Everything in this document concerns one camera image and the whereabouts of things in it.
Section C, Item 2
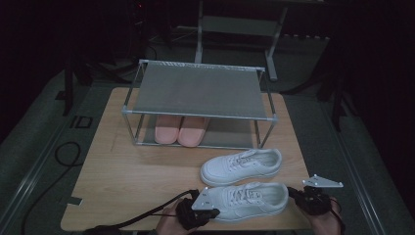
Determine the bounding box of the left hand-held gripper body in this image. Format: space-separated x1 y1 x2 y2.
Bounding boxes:
175 186 221 231

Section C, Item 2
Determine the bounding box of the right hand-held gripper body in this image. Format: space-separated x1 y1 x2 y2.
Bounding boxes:
295 174 345 216

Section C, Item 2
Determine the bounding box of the white sneaker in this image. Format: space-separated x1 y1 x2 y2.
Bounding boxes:
204 181 290 223
200 148 283 188

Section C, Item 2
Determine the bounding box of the pink slipper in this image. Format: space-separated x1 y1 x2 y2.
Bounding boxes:
154 115 182 145
177 117 209 148

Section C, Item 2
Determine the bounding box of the grey metal shoe rack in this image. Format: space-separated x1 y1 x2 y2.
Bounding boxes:
121 59 279 151

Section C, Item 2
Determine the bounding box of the person's right hand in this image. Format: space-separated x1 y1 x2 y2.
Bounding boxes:
301 197 346 235

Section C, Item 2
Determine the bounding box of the person's left hand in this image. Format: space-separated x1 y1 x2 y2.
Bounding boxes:
156 199 197 235

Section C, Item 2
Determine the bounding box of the black stand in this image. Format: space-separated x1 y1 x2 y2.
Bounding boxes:
55 58 99 117
280 38 360 133

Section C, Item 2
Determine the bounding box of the grey metal stand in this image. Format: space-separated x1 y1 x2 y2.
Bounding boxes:
175 0 290 82

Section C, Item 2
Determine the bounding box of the dark equipment with red light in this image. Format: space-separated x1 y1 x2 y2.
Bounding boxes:
128 0 155 62

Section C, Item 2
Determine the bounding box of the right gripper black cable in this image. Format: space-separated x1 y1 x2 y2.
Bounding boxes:
329 197 346 235

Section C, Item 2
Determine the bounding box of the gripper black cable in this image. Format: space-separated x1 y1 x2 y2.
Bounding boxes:
329 197 346 235
115 189 200 229

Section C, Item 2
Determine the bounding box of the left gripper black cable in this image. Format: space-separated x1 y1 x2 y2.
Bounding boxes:
115 189 200 229

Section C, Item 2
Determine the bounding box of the black floor cable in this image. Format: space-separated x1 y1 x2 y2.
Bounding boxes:
20 141 83 235

